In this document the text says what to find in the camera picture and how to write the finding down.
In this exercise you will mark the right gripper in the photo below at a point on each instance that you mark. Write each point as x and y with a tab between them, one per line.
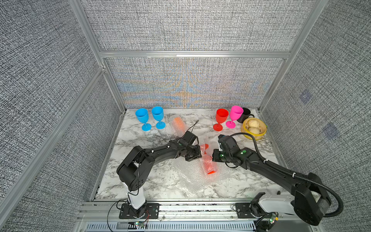
215	155

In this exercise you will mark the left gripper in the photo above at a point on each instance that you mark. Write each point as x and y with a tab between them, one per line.
197	155

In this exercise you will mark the orange wine glass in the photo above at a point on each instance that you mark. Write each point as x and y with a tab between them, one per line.
178	126

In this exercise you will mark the coral wine glass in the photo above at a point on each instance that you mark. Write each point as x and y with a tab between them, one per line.
208	165

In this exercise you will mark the bubble wrap sheet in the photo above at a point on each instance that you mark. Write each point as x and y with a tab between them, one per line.
193	179

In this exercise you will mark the red wine glass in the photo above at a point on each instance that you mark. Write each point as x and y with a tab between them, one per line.
221	116

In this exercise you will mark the pink wine glass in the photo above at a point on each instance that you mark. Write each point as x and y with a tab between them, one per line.
235	114

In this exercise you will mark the blue wine glass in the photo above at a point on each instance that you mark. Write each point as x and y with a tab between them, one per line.
143	116
158	115

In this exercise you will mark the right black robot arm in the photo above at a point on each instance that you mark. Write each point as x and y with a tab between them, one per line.
312	200

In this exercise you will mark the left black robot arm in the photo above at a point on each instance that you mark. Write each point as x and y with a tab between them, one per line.
136	167

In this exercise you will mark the yellow bamboo steamer basket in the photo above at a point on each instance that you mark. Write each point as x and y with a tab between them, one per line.
263	128

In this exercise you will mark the upper white bun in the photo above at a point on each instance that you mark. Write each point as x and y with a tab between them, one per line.
253	123

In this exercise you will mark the black mug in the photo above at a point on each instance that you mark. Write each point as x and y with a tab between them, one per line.
245	115

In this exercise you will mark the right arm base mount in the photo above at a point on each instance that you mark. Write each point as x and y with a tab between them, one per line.
246	209

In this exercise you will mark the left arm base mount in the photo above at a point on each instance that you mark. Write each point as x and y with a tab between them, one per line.
147	211

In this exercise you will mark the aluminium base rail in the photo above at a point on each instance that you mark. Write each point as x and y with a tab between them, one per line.
176	215

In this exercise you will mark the aluminium frame crossbar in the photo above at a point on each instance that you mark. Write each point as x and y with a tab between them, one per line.
194	54

